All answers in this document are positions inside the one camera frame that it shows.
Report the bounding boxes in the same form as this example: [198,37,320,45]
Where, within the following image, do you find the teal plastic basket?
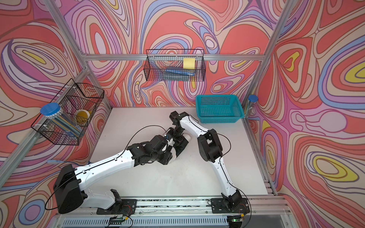
[195,95,245,124]

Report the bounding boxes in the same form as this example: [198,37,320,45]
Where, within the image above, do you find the yellow tape roll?
[74,109,90,126]

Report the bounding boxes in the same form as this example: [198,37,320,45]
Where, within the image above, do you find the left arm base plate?
[97,199,137,216]

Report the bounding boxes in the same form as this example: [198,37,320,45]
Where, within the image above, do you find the aluminium rail front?
[68,195,293,219]

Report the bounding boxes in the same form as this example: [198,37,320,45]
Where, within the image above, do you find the black white checkered pillowcase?
[169,134,191,164]

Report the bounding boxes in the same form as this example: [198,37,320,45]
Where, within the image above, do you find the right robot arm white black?
[168,111,242,211]

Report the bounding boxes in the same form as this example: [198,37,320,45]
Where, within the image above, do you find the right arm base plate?
[208,198,251,215]

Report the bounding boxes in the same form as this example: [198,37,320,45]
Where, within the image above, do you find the left wire basket black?
[31,79,105,145]

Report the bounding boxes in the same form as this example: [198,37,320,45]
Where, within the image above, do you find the blue lid corner jar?
[244,95,258,118]

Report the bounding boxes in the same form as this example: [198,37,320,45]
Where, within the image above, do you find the yellow sticky note pad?
[183,58,196,70]

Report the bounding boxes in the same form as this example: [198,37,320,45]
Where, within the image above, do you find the blue lid straw jar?
[40,103,82,138]

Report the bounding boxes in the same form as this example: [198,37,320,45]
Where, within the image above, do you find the wire basket black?
[144,48,206,82]
[31,79,105,145]

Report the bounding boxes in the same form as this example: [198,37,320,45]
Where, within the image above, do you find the back wire basket black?
[144,48,206,82]

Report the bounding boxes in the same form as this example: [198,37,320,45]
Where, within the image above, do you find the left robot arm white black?
[54,135,175,214]

